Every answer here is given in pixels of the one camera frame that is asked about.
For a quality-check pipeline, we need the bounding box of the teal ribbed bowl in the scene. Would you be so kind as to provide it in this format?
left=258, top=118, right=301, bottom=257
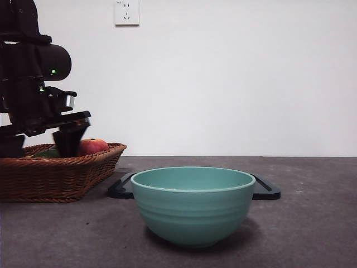
left=130, top=166, right=256, bottom=248

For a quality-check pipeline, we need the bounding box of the black rectangular tray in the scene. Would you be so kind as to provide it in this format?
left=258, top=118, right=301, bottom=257
left=108, top=172, right=282, bottom=201

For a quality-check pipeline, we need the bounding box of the white wall socket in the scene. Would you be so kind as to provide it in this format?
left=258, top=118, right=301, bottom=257
left=115, top=0, right=141, bottom=27

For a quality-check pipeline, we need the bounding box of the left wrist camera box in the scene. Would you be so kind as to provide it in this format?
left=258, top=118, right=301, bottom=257
left=57, top=89, right=78, bottom=112

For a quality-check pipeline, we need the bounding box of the green avocado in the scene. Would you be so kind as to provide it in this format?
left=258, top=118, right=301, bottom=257
left=31, top=149, right=61, bottom=159

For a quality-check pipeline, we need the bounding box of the brown wicker basket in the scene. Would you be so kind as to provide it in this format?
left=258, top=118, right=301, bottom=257
left=0, top=142, right=128, bottom=203

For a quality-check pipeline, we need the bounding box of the red orange peach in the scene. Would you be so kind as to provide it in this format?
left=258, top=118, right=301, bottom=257
left=79, top=138, right=110, bottom=157

